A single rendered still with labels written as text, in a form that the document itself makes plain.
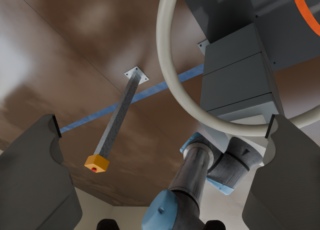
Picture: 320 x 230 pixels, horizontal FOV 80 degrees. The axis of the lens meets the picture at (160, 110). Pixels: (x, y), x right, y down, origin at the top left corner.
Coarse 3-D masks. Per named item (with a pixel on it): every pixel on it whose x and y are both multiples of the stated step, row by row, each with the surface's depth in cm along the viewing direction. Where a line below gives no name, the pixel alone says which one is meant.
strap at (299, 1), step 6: (300, 0) 128; (300, 6) 130; (306, 6) 130; (300, 12) 133; (306, 12) 132; (306, 18) 135; (312, 18) 134; (312, 24) 137; (318, 24) 136; (318, 30) 139
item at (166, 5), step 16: (160, 0) 35; (176, 0) 36; (160, 16) 36; (160, 32) 37; (160, 48) 39; (160, 64) 41; (176, 80) 42; (176, 96) 44; (192, 112) 46; (304, 112) 48; (224, 128) 48; (240, 128) 48; (256, 128) 48
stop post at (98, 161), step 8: (128, 72) 207; (136, 72) 205; (136, 80) 200; (144, 80) 211; (128, 88) 190; (136, 88) 197; (128, 96) 184; (120, 104) 176; (128, 104) 181; (120, 112) 170; (112, 120) 164; (120, 120) 167; (112, 128) 158; (104, 136) 154; (112, 136) 156; (104, 144) 148; (112, 144) 154; (96, 152) 145; (104, 152) 146; (88, 160) 141; (96, 160) 136; (104, 160) 141; (96, 168) 139; (104, 168) 139
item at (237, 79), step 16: (256, 16) 140; (240, 32) 146; (256, 32) 134; (208, 48) 161; (224, 48) 145; (240, 48) 133; (256, 48) 122; (208, 64) 145; (224, 64) 132; (240, 64) 122; (256, 64) 113; (208, 80) 132; (224, 80) 121; (240, 80) 112; (256, 80) 105; (272, 80) 124; (208, 96) 121; (224, 96) 112; (240, 96) 104; (256, 96) 98; (272, 96) 93; (208, 112) 112; (224, 112) 104; (240, 112) 100; (256, 112) 98; (272, 112) 95; (208, 128) 115; (224, 144) 124
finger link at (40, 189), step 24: (48, 120) 11; (24, 144) 9; (48, 144) 9; (0, 168) 8; (24, 168) 8; (48, 168) 7; (0, 192) 7; (24, 192) 7; (48, 192) 7; (72, 192) 7; (0, 216) 6; (24, 216) 6; (48, 216) 6; (72, 216) 7
